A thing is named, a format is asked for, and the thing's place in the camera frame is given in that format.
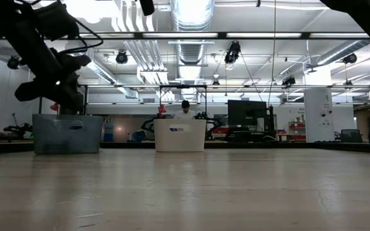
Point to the silver ventilation duct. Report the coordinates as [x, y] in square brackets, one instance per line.
[191, 16]
[339, 53]

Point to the grey translucent plastic bin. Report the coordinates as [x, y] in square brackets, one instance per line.
[66, 138]

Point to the small white plastic bin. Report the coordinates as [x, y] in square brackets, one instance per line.
[180, 141]

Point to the black background robot arm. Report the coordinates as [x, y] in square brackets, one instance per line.
[18, 130]
[148, 125]
[214, 123]

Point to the wooden cabinet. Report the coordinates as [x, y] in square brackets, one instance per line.
[361, 122]

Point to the white pillar cabinet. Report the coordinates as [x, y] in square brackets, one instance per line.
[318, 128]

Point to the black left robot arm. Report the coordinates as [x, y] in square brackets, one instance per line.
[27, 41]

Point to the black monitor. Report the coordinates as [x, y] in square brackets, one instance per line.
[246, 114]

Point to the red storage bins shelf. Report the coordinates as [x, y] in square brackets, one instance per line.
[297, 137]

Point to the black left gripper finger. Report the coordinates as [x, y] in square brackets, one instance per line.
[31, 91]
[72, 101]

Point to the person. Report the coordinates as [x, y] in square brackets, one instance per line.
[185, 114]

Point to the black ceiling spotlight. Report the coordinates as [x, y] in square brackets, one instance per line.
[121, 57]
[350, 58]
[288, 81]
[13, 62]
[233, 51]

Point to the black aluminium table frame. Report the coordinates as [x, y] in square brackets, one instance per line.
[268, 146]

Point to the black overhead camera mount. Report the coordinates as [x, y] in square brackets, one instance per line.
[146, 7]

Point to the black bar with light strips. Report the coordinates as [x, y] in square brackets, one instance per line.
[222, 35]

